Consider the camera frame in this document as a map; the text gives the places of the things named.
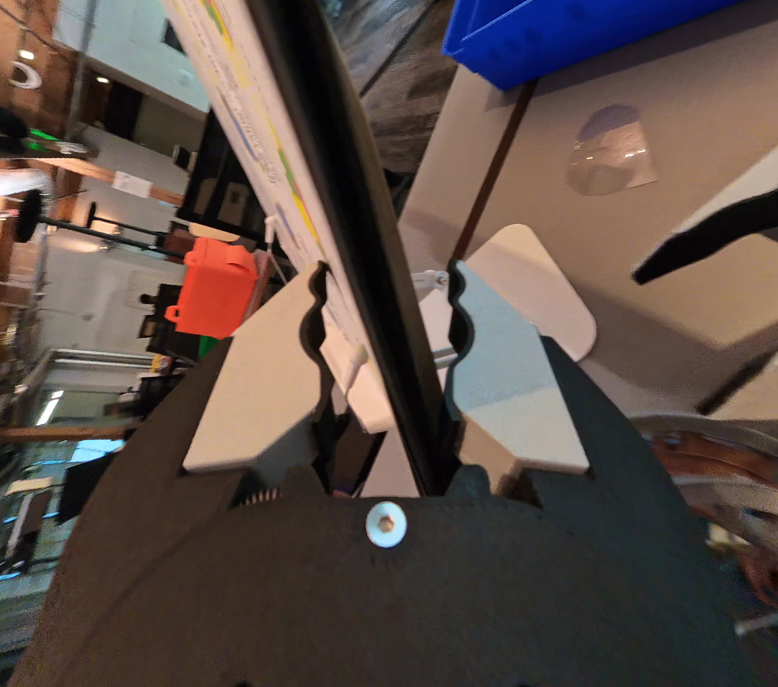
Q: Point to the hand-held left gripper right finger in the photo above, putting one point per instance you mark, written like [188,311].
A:
[516,395]

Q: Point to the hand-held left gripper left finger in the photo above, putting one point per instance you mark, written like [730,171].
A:
[255,395]

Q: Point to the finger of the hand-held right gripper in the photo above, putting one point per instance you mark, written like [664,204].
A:
[760,176]
[753,401]

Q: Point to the marble maze ball toy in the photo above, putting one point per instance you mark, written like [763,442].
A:
[699,456]

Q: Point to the instruction sheet board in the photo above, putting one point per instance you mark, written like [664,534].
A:
[340,182]

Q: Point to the orange red object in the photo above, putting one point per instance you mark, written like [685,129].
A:
[213,292]

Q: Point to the small clear plastic shell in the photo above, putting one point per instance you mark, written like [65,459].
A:
[614,158]

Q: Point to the blue storage bin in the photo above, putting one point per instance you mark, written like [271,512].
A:
[608,18]

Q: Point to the black disc stand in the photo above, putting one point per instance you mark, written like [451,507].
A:
[27,216]

